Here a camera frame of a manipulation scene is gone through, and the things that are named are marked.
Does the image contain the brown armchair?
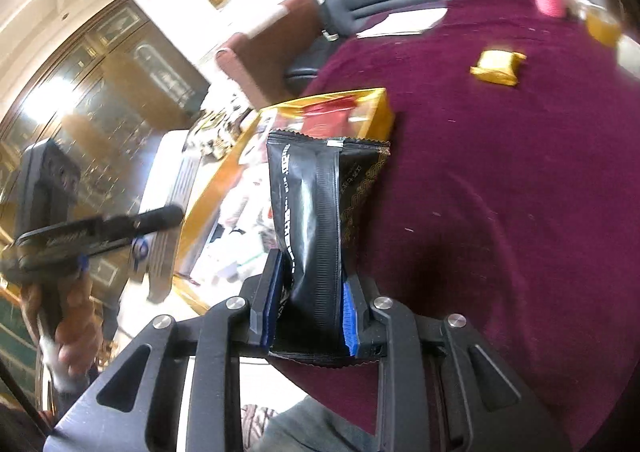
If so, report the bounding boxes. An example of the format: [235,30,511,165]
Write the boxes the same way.
[215,0,323,109]

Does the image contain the wooden cabinet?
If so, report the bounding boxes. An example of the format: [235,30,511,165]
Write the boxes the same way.
[1,0,209,236]

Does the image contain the yellow taped foam box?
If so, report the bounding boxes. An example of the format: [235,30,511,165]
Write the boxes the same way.
[174,88,395,314]

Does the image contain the gold foil packet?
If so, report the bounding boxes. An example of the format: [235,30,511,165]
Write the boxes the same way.
[470,50,527,86]

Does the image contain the white paper sheet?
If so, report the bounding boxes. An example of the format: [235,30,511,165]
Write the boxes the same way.
[356,8,448,39]

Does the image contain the red snack packet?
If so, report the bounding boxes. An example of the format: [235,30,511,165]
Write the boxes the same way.
[298,96,356,139]

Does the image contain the black snack packet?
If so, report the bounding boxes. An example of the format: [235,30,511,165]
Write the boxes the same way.
[267,130,390,368]

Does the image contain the person left hand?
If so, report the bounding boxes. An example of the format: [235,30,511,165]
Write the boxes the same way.
[21,272,103,377]

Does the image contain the floral patterned cloth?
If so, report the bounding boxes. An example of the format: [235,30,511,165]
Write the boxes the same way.
[184,103,257,161]

